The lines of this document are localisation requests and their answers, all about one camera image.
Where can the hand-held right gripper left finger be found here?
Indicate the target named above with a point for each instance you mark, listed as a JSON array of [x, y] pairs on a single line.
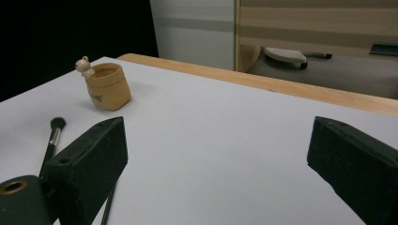
[[87, 165]]

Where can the white cabinet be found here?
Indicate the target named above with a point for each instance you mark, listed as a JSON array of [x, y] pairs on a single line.
[[194, 34]]

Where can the large fluffy makeup brush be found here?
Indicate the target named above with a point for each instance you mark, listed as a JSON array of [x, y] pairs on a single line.
[[55, 134]]

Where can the thin black makeup brush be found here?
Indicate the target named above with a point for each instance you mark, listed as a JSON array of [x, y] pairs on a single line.
[[108, 206]]

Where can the white chair base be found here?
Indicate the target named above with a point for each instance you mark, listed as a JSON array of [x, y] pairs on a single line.
[[284, 55]]

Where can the white board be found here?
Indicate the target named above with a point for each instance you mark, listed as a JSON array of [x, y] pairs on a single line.
[[219, 140]]

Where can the wooden desk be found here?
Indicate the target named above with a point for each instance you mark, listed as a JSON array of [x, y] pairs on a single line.
[[313, 22]]

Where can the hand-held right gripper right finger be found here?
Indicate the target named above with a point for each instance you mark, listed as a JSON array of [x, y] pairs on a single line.
[[359, 168]]

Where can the wooden table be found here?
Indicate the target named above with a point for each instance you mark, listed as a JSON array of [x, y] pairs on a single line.
[[281, 84]]

